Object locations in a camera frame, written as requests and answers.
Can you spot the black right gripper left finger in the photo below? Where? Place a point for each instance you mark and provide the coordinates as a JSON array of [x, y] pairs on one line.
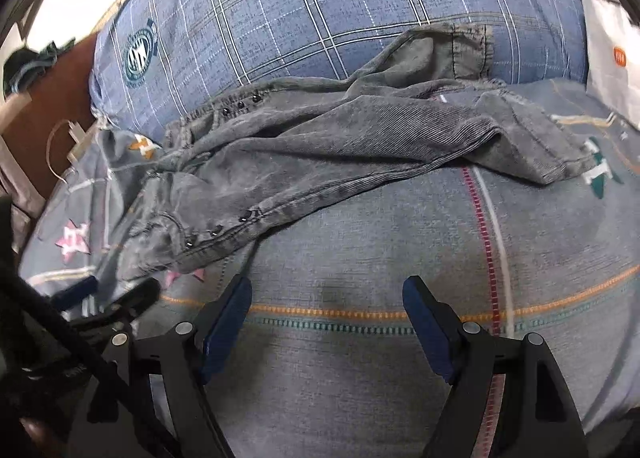
[[164, 410]]

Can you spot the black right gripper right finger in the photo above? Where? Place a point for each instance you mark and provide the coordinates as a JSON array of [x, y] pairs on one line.
[[537, 416]]

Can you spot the grey denim pants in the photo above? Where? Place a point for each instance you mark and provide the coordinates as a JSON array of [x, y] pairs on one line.
[[266, 154]]

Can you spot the dark green clothing pile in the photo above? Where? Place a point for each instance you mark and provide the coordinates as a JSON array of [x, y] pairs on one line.
[[24, 66]]

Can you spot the grey patterned bed sheet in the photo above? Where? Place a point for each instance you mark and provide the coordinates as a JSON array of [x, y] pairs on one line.
[[326, 364]]

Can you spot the brown wooden nightstand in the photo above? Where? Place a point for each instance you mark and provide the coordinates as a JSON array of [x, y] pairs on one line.
[[38, 136]]

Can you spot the blue plaid pillow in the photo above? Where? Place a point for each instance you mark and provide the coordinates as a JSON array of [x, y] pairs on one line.
[[156, 60]]

